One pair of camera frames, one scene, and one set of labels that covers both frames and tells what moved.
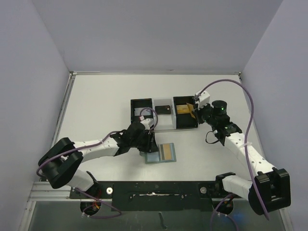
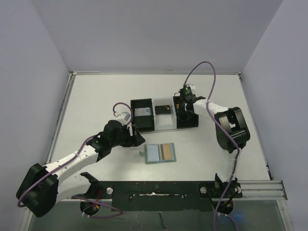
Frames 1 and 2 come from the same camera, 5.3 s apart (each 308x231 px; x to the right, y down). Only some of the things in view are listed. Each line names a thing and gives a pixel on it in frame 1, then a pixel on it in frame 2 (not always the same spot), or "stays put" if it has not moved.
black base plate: x=153 y=196 stays put
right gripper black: x=198 y=115 → x=182 y=109
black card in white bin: x=162 y=109 stays put
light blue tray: x=166 y=153 stays put
